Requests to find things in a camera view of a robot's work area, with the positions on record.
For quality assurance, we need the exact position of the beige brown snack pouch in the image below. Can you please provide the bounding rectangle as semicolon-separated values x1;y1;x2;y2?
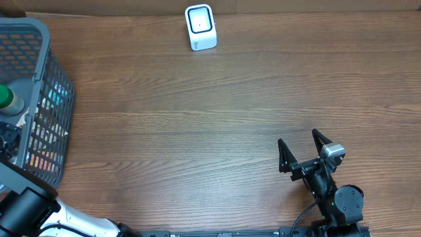
16;109;33;129

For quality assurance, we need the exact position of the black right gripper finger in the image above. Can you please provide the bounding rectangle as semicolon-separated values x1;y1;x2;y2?
278;138;297;173
312;128;332;154

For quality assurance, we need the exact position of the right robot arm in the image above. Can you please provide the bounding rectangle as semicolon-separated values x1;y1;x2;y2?
278;129;370;237

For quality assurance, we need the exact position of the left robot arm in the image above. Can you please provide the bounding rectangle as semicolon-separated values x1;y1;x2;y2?
1;122;140;236

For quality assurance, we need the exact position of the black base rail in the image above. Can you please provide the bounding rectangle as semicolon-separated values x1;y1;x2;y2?
138;227;371;237

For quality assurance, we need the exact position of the green-lidded jar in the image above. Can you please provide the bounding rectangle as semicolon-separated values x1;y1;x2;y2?
1;84;25;117

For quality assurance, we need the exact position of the white barcode scanner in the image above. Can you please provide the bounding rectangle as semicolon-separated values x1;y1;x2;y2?
184;3;218;51

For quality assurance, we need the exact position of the grey plastic shopping basket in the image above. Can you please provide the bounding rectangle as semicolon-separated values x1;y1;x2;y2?
1;18;76;187

